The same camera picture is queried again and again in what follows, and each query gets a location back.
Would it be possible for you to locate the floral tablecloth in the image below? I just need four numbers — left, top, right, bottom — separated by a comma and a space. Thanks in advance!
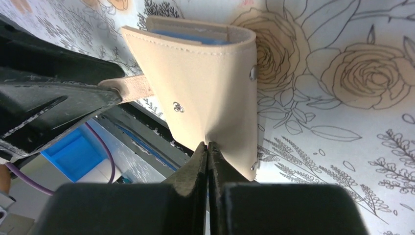
0, 0, 415, 235

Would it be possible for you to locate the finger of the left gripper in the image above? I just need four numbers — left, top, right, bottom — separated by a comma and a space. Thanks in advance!
0, 82, 121, 159
0, 15, 125, 85

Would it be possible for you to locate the blue plastic bin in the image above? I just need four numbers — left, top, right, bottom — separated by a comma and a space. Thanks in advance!
41, 125, 108, 182

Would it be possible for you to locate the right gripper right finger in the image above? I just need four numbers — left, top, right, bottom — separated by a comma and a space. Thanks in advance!
208, 142, 368, 235

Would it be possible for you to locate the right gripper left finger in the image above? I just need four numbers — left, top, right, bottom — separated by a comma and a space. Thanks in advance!
33, 143, 208, 235

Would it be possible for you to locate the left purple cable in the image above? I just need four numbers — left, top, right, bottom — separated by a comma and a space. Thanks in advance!
4, 121, 116, 197

